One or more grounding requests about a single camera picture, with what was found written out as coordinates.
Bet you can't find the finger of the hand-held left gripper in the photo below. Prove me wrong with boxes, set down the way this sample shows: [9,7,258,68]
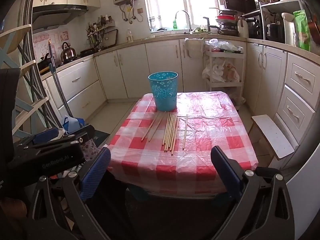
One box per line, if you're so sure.
[32,127,60,145]
[59,124,96,144]

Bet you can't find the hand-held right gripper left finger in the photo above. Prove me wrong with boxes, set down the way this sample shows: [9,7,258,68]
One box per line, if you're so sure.
[32,146,112,240]

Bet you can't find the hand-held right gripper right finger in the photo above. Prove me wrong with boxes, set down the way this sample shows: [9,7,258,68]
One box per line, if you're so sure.
[211,145,295,240]

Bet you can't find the row of wooden chopsticks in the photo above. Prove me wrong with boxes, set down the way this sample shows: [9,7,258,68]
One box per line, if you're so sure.
[141,112,189,155]

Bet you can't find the blue floral plastic bucket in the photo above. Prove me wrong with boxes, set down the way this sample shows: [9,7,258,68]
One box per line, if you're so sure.
[148,71,178,112]

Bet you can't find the person's left hand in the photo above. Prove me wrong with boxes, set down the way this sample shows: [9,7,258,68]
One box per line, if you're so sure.
[0,197,27,219]

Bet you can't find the blue shopping bag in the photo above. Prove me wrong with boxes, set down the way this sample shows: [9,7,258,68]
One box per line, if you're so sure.
[61,116,88,133]

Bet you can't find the floral fabric bag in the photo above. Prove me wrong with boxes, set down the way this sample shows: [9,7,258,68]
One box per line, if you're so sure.
[79,138,101,161]

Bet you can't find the red checkered tablecloth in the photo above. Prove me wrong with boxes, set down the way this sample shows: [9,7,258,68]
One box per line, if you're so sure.
[108,91,259,197]

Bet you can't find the cream drawer cabinet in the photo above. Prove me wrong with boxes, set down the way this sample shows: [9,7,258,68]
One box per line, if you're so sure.
[41,55,108,121]

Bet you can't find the folded wooden chairs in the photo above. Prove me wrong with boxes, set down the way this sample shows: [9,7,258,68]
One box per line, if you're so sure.
[0,24,62,140]

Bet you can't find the white wooden stool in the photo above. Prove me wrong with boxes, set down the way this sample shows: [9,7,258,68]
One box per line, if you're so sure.
[249,114,295,161]

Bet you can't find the stainless steel kettle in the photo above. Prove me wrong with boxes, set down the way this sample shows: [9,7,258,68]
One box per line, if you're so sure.
[61,42,77,63]

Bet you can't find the white rolling cart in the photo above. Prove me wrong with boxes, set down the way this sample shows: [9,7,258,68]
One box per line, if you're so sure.
[203,39,247,106]

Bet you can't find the cream sink base cabinet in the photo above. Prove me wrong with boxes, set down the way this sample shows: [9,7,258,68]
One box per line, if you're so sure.
[93,38,208,99]

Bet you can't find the white plastic bags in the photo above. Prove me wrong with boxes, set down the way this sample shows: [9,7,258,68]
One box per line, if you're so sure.
[202,57,241,83]

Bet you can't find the range hood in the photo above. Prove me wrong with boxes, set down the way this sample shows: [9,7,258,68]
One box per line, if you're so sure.
[32,4,89,32]

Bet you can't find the clear bags on cart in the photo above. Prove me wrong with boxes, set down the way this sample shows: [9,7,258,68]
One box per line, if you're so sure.
[204,38,244,54]

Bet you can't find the white hanging bag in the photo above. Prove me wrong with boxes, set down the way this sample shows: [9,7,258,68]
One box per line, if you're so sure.
[184,38,205,58]

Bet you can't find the black cooking pot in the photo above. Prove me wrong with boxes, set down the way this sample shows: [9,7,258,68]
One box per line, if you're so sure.
[266,23,286,43]

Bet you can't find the stack of pans and bowls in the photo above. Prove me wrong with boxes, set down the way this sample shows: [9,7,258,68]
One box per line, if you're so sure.
[215,8,240,36]

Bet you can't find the white thermos jug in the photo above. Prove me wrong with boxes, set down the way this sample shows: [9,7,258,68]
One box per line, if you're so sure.
[281,12,298,47]

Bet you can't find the chrome kitchen faucet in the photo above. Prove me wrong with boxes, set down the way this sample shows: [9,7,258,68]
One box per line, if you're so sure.
[174,10,193,34]

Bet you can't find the green snack packet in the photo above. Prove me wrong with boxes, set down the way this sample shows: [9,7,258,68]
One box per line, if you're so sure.
[293,10,311,52]

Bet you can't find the copper frying pan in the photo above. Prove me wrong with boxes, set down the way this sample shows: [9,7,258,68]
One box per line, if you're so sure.
[307,15,320,44]

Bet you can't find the black microwave oven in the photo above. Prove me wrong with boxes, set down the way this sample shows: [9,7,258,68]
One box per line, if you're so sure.
[222,0,262,15]

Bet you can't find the kitchen window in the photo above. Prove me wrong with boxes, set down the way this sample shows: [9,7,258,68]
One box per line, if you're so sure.
[143,0,241,32]

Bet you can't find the metal countertop shelf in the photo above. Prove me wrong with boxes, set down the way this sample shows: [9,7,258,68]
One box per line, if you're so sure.
[241,0,308,43]

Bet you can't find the pink wall stickers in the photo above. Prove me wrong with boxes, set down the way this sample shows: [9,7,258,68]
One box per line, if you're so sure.
[32,30,71,63]

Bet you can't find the wall utensil rack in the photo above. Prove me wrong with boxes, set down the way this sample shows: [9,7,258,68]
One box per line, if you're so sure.
[86,15,118,46]

